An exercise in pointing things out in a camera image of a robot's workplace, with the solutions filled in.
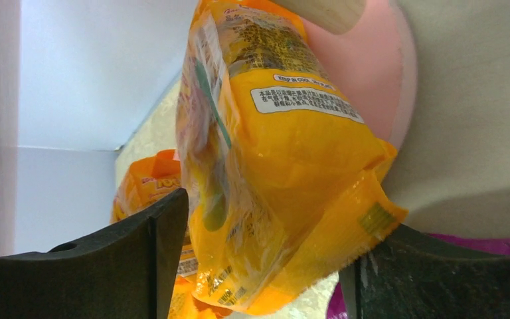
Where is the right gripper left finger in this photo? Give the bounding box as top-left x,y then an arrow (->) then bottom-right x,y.
0,188 -> 189,318

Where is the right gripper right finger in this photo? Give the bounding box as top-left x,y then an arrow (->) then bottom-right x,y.
338,223 -> 510,319

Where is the pink three-tier shelf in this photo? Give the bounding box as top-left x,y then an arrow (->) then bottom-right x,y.
277,0 -> 418,148

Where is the orange gummy candy bag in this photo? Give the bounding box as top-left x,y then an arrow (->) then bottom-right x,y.
172,1 -> 407,318
110,150 -> 232,318

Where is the purple grape candy bag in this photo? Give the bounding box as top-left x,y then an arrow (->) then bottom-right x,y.
325,233 -> 510,319

